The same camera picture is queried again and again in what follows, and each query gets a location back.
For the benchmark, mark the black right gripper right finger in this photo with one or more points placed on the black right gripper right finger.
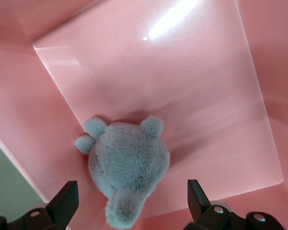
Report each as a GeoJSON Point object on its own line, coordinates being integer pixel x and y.
{"type": "Point", "coordinates": [206, 214]}

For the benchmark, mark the pink plastic box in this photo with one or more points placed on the pink plastic box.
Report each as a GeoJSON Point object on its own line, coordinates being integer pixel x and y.
{"type": "Point", "coordinates": [158, 72]}

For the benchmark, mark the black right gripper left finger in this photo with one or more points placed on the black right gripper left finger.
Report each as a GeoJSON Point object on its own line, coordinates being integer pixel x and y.
{"type": "Point", "coordinates": [62, 207]}

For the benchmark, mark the plain grey plush toy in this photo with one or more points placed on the plain grey plush toy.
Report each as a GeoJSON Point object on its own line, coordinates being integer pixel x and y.
{"type": "Point", "coordinates": [127, 163]}

